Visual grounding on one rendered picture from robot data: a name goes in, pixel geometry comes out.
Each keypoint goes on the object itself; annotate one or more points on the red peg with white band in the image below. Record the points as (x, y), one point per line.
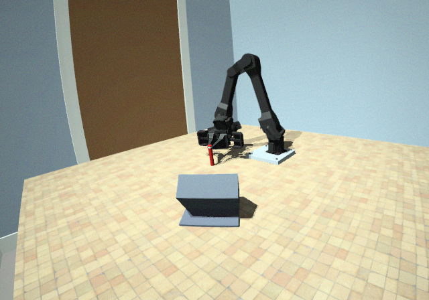
(211, 155)

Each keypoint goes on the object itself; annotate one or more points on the grey-blue square panel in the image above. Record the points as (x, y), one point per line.
(211, 200)

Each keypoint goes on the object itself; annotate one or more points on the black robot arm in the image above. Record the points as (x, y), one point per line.
(269, 122)

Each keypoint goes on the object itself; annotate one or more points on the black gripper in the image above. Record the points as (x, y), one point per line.
(220, 139)

